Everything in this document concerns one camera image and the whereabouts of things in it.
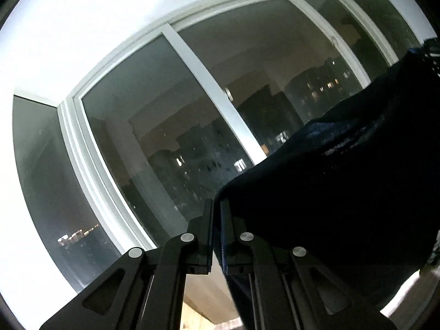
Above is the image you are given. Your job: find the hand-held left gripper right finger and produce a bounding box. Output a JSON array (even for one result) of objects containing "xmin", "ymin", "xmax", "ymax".
[{"xmin": 220, "ymin": 199, "xmax": 397, "ymax": 330}]

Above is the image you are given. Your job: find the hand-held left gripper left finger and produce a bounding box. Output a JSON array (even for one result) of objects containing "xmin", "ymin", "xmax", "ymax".
[{"xmin": 39, "ymin": 198, "xmax": 214, "ymax": 330}]

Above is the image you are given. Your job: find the navy blue shirt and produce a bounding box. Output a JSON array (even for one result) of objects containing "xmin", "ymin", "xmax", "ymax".
[{"xmin": 214, "ymin": 46, "xmax": 440, "ymax": 330}]

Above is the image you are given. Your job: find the white framed window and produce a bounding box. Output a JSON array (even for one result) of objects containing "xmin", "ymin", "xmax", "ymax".
[{"xmin": 12, "ymin": 0, "xmax": 427, "ymax": 293}]

